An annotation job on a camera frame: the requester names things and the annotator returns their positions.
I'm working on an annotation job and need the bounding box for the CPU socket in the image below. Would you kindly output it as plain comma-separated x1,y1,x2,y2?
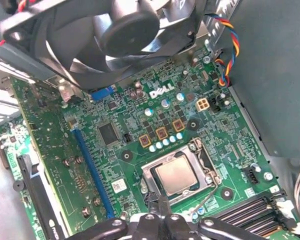
139,136,223,208

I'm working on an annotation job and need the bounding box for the beige four-pin socket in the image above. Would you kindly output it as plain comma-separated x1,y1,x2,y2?
195,97,210,113

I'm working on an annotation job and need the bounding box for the blue expansion slot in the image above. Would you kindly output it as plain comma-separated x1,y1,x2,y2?
73,128,115,219

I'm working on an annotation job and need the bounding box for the yellow square inductor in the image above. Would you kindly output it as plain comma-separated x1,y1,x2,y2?
155,126,169,140
138,134,152,148
172,119,186,133

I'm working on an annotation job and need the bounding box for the green motherboard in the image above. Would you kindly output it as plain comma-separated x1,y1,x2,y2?
11,44,300,240

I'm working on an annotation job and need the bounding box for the black case fan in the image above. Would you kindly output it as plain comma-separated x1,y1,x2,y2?
0,0,208,91

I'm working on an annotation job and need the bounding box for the metal socket cover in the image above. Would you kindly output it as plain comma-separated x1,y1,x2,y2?
141,137,222,205

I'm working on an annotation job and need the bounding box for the black square chip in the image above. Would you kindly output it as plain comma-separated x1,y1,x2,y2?
97,121,121,145

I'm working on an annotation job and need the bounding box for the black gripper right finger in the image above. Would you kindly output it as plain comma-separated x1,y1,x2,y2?
164,195,261,240

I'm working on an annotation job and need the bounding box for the silver CPU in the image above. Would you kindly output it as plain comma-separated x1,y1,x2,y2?
154,156,199,197

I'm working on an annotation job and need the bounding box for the black graphics card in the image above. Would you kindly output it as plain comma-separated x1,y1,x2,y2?
0,77,115,240

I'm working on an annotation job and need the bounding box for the twisted coloured fan wire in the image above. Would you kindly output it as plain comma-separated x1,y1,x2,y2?
204,13,241,88

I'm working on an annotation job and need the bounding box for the metal locking lever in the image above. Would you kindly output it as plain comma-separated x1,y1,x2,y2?
182,138,222,218

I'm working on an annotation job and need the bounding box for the white coded sticker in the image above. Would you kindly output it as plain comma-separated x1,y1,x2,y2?
110,177,128,194

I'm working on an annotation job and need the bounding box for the grey power supply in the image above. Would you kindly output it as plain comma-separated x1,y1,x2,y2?
224,0,300,161

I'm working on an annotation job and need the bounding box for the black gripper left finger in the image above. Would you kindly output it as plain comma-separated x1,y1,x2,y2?
72,195,166,240

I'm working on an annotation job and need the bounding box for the blue board connector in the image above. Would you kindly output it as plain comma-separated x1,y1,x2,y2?
91,85,115,101

